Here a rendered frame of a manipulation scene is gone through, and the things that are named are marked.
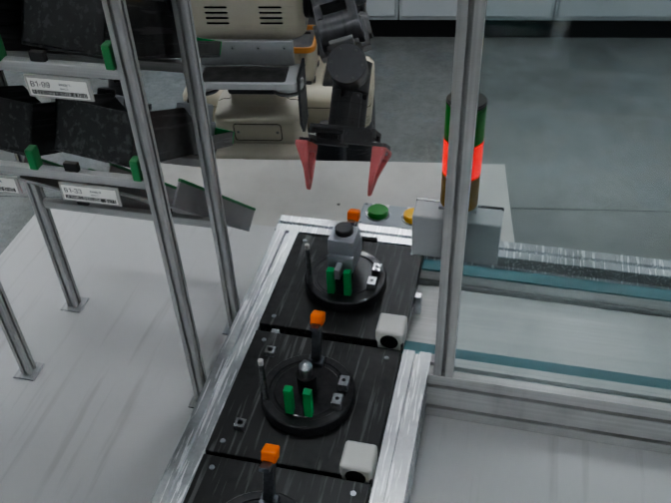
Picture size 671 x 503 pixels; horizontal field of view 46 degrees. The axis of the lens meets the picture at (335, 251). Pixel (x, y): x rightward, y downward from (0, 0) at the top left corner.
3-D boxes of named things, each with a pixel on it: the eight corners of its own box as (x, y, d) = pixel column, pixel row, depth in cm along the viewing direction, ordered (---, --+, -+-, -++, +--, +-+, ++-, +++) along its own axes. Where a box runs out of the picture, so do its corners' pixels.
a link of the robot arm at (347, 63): (367, 14, 124) (315, 29, 125) (362, -9, 113) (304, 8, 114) (386, 88, 124) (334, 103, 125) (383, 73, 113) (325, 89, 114)
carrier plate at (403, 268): (298, 241, 150) (297, 232, 149) (424, 255, 145) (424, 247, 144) (260, 331, 132) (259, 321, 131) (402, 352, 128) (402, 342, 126)
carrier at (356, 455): (257, 337, 131) (249, 281, 123) (400, 359, 127) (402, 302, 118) (206, 459, 114) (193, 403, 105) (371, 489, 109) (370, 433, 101)
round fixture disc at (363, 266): (317, 252, 144) (316, 245, 143) (392, 262, 141) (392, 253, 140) (296, 305, 134) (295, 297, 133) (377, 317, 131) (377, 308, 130)
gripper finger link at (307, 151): (334, 191, 120) (341, 129, 120) (289, 186, 122) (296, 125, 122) (343, 194, 127) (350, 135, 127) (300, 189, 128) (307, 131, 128)
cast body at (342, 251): (337, 246, 137) (335, 213, 132) (362, 249, 136) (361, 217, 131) (324, 277, 131) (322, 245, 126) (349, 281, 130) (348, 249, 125)
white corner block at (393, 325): (379, 328, 132) (379, 310, 129) (407, 332, 131) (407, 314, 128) (374, 348, 129) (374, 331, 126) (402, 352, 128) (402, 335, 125)
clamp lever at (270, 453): (264, 492, 104) (265, 441, 101) (279, 495, 103) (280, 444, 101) (255, 509, 101) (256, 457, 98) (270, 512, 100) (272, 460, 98)
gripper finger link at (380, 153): (379, 196, 119) (386, 133, 119) (333, 191, 120) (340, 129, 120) (386, 199, 126) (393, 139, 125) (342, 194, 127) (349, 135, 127)
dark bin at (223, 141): (166, 131, 137) (169, 88, 135) (233, 146, 133) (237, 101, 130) (53, 150, 112) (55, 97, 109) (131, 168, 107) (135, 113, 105)
